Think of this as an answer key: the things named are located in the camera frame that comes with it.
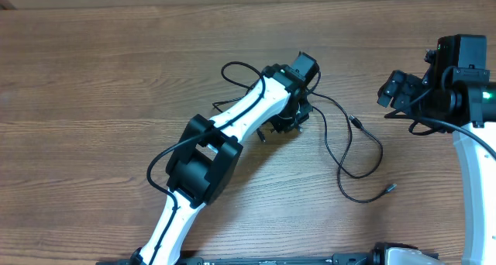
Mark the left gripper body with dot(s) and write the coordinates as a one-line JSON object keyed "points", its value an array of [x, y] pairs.
{"points": [[294, 118]]}

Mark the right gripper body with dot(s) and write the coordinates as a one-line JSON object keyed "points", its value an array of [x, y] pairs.
{"points": [[402, 91]]}

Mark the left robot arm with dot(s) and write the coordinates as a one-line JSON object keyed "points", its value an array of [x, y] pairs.
{"points": [[202, 163]]}

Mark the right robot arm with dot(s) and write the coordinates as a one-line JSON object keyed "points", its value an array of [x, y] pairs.
{"points": [[456, 96]]}

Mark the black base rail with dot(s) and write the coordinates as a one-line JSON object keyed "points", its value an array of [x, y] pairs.
{"points": [[335, 259]]}

